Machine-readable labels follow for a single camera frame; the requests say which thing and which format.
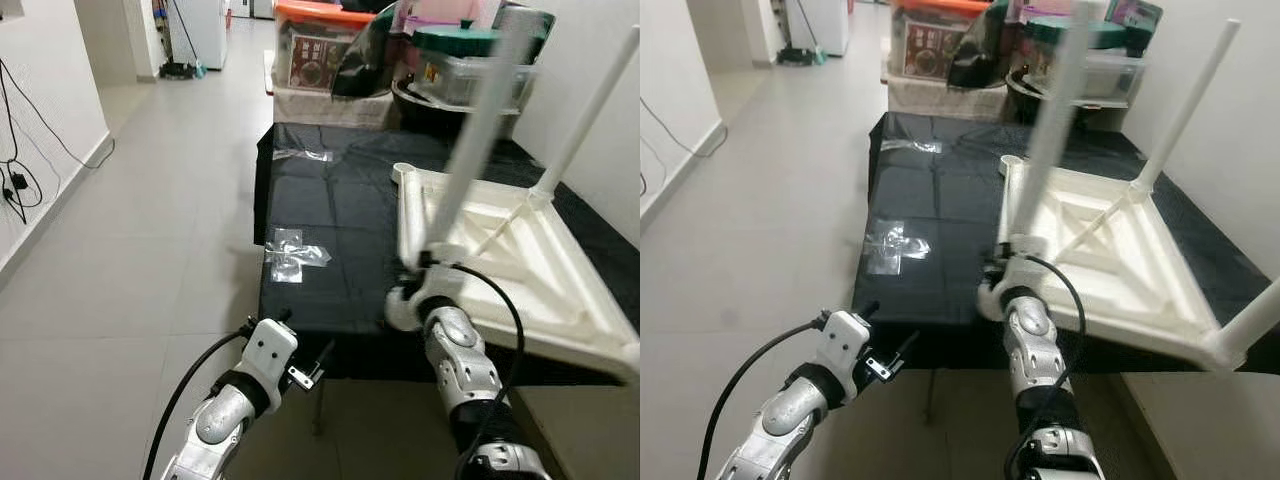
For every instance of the beige cloth covered bench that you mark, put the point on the beige cloth covered bench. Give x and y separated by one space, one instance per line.
935 100
320 108

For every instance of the green round lid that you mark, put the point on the green round lid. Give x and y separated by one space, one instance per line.
1110 35
455 40

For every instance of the white upturned children table top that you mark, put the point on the white upturned children table top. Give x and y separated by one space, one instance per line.
560 290
1150 280

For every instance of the white appliance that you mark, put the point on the white appliance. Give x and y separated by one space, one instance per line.
205 30
825 25

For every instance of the dark framed picture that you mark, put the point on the dark framed picture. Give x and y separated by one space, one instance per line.
538 25
1135 25

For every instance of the narrow clear tape strip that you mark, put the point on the narrow clear tape strip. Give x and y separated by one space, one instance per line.
305 155
915 145

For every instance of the black bag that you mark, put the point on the black bag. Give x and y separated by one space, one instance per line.
370 65
985 55

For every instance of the black wok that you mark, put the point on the black wok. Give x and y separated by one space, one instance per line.
1025 105
430 115

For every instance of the clear plastic storage box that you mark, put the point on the clear plastic storage box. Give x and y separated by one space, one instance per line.
460 80
1115 75

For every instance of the white plastic table leg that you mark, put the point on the white plastic table leg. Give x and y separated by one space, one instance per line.
1185 105
475 140
1050 130
1250 325
590 110

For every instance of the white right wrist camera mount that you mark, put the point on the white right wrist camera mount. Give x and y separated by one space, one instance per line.
405 312
990 302

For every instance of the mop head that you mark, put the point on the mop head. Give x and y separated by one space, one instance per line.
178 70
795 57

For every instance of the orange lidded storage box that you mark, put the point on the orange lidded storage box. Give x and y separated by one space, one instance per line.
315 60
930 50

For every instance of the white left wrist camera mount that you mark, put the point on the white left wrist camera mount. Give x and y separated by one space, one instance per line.
270 345
845 335

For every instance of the black plug adapter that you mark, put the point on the black plug adapter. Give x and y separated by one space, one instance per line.
18 180

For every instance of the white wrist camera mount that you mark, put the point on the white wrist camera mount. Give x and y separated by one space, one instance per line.
845 335
405 312
990 302
270 345

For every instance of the black tablecloth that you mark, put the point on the black tablecloth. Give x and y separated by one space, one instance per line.
340 230
940 200

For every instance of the pink translucent storage box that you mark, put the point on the pink translucent storage box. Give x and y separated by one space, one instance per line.
435 12
1050 10

